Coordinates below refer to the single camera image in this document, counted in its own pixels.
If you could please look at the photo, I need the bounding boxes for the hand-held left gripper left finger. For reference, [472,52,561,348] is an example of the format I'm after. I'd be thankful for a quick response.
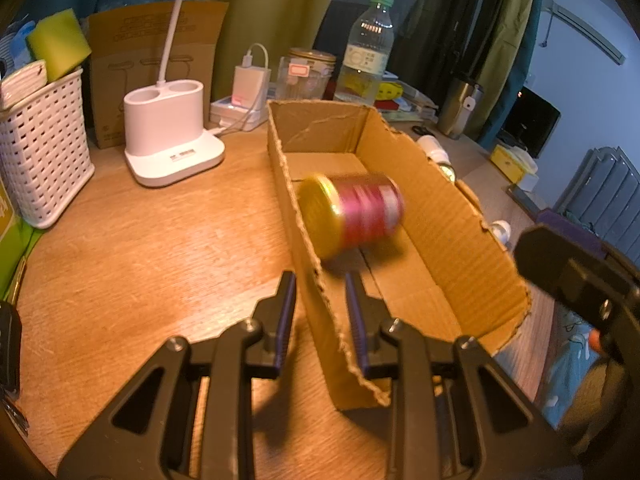
[57,270,298,480]

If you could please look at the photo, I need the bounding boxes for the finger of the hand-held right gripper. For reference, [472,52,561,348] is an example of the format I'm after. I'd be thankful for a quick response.
[534,209,608,257]
[515,224,640,358]

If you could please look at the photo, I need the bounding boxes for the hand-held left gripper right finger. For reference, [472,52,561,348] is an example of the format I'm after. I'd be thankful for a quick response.
[345,272,576,480]

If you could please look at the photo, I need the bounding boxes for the torn cardboard box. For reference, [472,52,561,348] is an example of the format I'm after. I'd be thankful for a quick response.
[266,99,532,411]

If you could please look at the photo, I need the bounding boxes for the red can with gold lid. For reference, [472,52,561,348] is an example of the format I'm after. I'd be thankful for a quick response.
[298,172,405,261]

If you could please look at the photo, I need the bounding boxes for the grey radiator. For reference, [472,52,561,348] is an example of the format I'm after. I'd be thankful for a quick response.
[552,146,640,261]

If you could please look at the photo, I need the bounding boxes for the blue printed bedding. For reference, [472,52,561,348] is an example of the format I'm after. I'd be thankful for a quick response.
[541,305,603,428]

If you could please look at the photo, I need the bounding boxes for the yellow tissue pack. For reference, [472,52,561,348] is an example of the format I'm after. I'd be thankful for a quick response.
[490,142,540,184]

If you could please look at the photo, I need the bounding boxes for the black monitor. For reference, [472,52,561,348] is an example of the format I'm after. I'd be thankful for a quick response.
[500,86,562,158]

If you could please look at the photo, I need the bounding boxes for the steel tumbler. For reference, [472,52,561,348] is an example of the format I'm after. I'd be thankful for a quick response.
[438,78,485,140]

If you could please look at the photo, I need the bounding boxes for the white air conditioner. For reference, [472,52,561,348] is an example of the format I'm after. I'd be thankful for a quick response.
[542,0,627,66]

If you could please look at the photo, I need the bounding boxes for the stack of books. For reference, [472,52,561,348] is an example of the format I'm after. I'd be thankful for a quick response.
[375,79,442,123]

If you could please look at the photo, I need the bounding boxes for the white power strip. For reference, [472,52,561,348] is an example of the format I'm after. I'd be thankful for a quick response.
[210,95,269,131]

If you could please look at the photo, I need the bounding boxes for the white lamp base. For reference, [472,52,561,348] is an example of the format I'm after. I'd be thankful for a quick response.
[123,0,226,188]

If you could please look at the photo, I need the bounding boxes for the hanging clothes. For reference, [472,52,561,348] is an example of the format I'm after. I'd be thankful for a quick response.
[400,0,545,147]

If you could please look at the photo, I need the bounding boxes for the glass jar with gold lid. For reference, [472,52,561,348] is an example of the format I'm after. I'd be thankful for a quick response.
[276,48,337,102]

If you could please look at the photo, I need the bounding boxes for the clear water bottle green cap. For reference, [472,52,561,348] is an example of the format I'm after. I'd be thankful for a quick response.
[334,0,396,107]

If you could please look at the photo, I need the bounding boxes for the black car key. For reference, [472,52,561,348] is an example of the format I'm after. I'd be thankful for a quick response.
[0,302,25,397]

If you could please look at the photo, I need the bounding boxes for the green box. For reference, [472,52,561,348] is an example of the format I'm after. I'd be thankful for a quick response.
[0,180,37,302]

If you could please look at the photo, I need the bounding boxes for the brown cardboard packaging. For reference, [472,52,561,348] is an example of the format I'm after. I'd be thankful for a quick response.
[86,1,230,150]

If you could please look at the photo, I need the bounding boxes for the white plastic basket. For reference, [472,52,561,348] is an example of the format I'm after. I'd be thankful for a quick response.
[0,67,96,230]

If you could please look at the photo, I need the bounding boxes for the green curtain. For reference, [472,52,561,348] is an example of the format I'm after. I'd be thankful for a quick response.
[195,0,347,102]

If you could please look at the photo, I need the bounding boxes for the white folded cloth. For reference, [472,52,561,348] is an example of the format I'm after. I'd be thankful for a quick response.
[0,59,48,111]

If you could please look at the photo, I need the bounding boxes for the green sponge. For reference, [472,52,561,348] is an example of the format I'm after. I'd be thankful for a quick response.
[26,8,92,83]

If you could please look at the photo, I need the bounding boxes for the white charger with cable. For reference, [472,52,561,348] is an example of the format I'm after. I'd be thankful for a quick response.
[220,43,272,133]

